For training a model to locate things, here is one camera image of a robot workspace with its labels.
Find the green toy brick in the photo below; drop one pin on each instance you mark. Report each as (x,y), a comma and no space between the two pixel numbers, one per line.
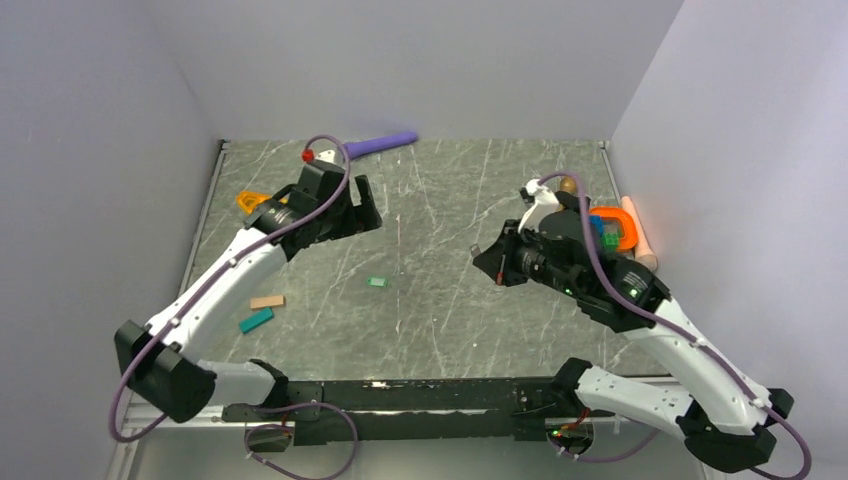
(611,241)

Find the teal wooden block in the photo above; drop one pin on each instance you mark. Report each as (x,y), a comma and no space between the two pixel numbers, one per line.
(257,319)

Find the tan wooden block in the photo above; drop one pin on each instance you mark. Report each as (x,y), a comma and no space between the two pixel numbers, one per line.
(271,302)

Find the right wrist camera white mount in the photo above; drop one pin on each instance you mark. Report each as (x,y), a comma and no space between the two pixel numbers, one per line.
(542,202)

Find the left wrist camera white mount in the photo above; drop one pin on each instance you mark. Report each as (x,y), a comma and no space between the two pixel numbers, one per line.
(329,156)

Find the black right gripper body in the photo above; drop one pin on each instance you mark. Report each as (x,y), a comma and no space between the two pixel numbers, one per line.
(518,266)

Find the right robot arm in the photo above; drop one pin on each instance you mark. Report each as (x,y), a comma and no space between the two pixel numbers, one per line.
(723,418)

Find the orange yellow toy stack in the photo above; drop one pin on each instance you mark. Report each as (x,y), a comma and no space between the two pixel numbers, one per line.
(248,201)

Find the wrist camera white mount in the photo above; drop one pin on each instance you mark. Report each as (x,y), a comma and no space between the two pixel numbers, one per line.
(542,202)
(329,156)

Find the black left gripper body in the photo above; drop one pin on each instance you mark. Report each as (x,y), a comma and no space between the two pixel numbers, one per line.
(339,220)

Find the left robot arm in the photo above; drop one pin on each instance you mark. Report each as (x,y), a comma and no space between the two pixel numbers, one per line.
(163,359)

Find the blue toy brick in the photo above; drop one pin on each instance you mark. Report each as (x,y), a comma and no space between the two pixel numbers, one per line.
(597,224)

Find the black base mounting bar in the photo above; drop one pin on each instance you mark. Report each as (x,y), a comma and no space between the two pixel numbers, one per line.
(523,408)

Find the green key tag keyring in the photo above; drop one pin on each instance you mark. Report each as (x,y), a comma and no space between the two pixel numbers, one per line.
(379,282)

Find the orange pink object at wall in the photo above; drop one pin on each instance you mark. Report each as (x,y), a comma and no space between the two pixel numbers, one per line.
(642,251)

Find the purple flashlight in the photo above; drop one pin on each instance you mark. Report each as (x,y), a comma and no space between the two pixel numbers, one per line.
(362,148)

